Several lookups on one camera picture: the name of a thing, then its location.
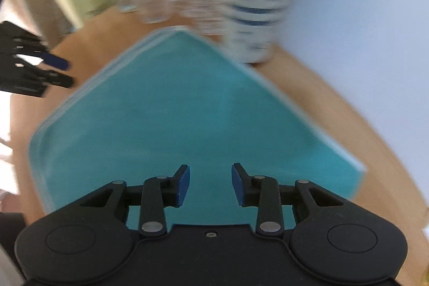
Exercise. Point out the white canister with red lid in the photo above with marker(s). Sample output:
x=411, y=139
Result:
x=259, y=4

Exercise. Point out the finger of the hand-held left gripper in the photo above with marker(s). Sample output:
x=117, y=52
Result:
x=58, y=80
x=55, y=62

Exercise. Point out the teal towel with white edge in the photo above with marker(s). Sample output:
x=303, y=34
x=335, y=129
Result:
x=187, y=111

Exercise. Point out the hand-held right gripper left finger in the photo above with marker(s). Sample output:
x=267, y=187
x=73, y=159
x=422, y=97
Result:
x=182, y=183

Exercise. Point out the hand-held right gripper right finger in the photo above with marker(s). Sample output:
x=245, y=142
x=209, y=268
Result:
x=238, y=183

